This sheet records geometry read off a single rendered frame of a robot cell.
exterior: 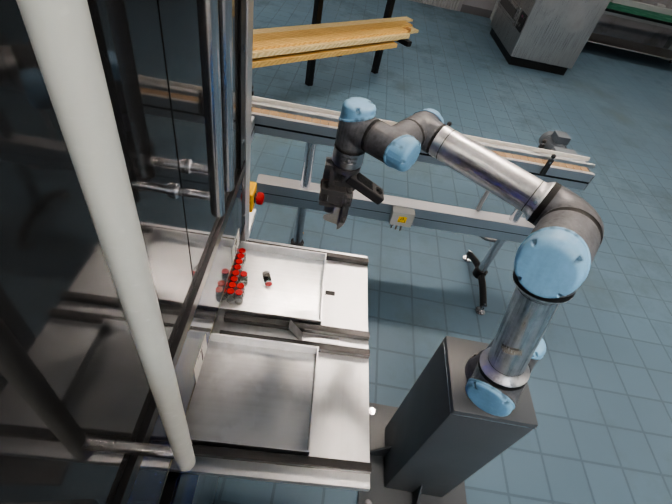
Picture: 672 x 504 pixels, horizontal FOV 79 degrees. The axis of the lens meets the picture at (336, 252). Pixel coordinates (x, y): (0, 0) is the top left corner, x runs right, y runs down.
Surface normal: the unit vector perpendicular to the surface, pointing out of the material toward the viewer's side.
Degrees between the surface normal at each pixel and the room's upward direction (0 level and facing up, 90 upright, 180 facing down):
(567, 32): 90
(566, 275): 83
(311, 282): 0
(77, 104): 90
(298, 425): 0
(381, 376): 0
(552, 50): 90
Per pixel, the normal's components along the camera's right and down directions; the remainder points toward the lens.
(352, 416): 0.17, -0.69
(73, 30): 0.75, 0.55
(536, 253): -0.60, 0.40
